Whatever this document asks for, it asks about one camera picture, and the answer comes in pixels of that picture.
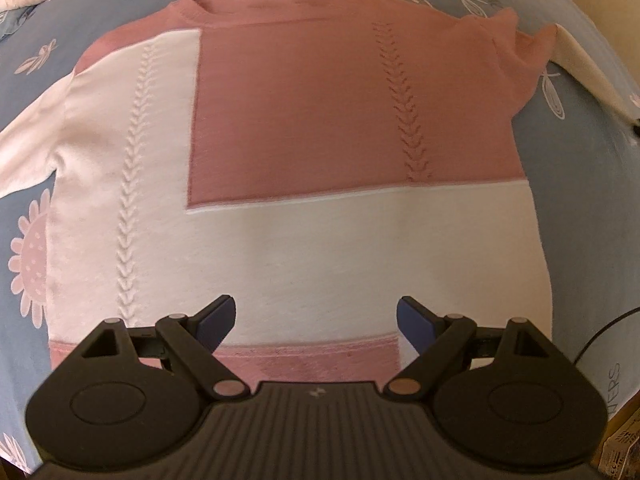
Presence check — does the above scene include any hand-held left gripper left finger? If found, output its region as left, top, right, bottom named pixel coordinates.
left=75, top=294, right=251, bottom=401

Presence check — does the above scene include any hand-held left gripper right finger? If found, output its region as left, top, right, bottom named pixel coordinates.
left=382, top=296, right=566, bottom=401

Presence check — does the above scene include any pink and white knit sweater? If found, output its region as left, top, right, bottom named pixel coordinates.
left=0, top=0, right=640, bottom=386

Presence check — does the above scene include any bed with blue floral sheet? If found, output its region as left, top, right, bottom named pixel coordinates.
left=0, top=0, right=640, bottom=476

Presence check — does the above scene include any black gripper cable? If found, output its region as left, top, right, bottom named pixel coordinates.
left=571, top=307, right=640, bottom=367

